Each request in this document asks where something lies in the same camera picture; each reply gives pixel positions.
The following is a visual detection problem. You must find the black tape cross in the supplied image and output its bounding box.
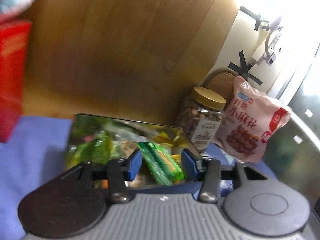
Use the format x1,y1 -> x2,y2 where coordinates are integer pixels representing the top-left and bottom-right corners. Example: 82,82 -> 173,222
228,50 -> 263,85

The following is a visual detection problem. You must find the red gift bag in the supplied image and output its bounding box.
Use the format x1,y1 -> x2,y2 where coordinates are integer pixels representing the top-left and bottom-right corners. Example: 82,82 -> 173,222
0,21 -> 31,142

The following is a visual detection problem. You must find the white wall charger with cable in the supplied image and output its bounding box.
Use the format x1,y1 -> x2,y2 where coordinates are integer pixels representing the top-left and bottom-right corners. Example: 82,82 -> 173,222
251,17 -> 282,66

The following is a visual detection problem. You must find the bright green snack packet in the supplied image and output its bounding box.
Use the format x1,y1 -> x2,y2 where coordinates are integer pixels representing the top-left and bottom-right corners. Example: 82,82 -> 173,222
138,142 -> 186,186

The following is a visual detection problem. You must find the round woven wooden board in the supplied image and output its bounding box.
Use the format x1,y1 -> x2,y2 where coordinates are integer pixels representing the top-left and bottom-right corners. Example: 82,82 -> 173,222
199,69 -> 236,107

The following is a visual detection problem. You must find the pink twisted snack bag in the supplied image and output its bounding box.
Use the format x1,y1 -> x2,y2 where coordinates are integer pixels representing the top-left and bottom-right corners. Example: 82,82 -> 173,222
213,76 -> 291,164

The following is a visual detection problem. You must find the wooden panel board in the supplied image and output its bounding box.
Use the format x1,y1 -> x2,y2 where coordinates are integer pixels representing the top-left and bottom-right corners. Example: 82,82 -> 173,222
23,0 -> 239,125

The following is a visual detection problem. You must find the dark green vegetable snack packet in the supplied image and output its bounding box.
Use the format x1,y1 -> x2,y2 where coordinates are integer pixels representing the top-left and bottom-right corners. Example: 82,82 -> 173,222
65,114 -> 113,168

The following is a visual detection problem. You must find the peanut jar with gold lid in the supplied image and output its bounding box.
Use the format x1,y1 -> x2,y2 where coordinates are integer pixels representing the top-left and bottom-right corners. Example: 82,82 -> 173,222
175,86 -> 226,152

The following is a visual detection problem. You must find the black sheep print box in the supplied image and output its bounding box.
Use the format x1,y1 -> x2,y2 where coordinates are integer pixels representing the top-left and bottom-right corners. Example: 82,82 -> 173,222
65,114 -> 201,194

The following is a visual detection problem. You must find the yellow peanut snack packet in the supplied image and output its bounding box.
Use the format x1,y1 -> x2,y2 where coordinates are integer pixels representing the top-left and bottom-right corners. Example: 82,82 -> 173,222
152,131 -> 182,165

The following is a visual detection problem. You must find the blue printed tablecloth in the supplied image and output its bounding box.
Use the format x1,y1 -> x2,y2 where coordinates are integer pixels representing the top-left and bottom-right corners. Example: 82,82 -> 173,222
0,114 -> 278,240

